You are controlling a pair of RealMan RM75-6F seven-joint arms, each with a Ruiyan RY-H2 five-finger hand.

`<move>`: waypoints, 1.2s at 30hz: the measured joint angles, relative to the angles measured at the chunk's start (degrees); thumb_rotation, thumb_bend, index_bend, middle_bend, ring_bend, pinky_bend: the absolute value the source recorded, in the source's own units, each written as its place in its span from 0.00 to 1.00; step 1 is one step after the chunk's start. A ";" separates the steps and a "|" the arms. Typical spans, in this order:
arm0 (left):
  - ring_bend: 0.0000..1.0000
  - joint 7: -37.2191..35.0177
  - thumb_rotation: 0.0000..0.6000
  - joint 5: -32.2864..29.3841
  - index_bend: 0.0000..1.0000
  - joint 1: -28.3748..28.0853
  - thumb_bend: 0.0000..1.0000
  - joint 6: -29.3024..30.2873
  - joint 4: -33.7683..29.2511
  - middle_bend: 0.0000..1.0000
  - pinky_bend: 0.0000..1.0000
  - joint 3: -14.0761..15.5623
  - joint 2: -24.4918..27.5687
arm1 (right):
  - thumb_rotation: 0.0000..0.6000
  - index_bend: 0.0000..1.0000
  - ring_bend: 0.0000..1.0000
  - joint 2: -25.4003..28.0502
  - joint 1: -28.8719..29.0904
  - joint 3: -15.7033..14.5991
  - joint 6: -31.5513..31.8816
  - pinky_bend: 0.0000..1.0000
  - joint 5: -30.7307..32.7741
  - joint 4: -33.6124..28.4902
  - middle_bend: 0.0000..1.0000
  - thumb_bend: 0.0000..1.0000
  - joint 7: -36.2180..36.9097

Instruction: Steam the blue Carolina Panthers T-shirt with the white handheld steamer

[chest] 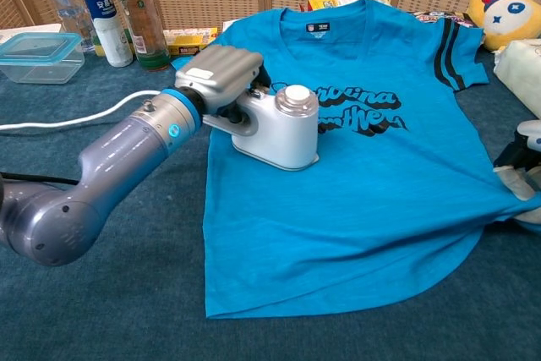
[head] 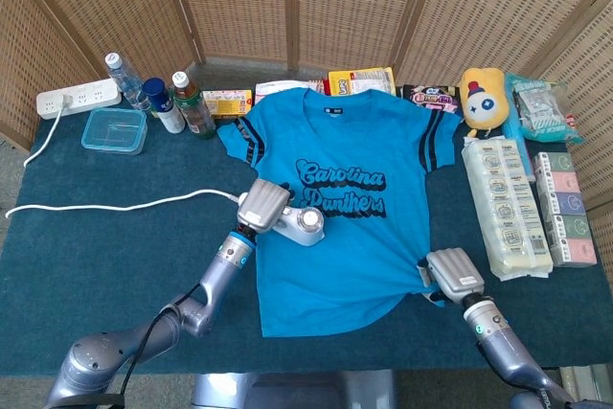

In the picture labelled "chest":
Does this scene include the small yellow carton box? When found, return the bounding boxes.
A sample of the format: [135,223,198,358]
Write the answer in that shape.
[162,27,219,57]

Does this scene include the blue Carolina Panthers T-shirt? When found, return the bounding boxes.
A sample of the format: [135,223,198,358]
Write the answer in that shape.
[171,0,541,320]

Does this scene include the clear blue-lidded food container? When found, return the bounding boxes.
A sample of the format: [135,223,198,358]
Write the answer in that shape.
[0,32,85,85]

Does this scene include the clear water bottle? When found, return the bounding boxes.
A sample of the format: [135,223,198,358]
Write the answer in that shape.
[37,0,96,53]

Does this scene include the yellow plush toy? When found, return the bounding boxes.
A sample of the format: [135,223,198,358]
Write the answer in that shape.
[464,0,541,52]

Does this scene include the dark sanitary pad pack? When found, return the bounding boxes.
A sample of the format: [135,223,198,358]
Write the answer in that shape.
[412,9,478,28]

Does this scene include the white bottle with blue cap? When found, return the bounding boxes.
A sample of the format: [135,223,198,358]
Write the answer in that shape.
[74,0,134,68]

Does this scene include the white handheld steamer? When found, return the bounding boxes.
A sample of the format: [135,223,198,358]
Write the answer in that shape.
[202,85,320,171]

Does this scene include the dark teal table carpet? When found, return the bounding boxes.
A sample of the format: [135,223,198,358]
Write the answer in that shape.
[0,50,541,361]

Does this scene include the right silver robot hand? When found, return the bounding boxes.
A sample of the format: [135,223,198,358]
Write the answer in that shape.
[492,119,541,227]

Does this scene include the green-label tea bottle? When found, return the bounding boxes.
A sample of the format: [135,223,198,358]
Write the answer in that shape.
[112,0,172,72]

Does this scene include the long white tissue pack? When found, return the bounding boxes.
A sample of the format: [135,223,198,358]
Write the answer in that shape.
[493,38,541,119]

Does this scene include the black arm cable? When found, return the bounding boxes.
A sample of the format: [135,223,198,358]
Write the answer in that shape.
[0,171,81,187]

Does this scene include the thin white cable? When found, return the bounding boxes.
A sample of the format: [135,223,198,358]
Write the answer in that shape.
[0,89,161,132]

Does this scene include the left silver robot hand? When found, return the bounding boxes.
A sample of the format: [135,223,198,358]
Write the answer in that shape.
[174,44,271,128]

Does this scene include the yellow snack bag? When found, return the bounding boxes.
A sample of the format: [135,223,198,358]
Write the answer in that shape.
[307,0,390,11]

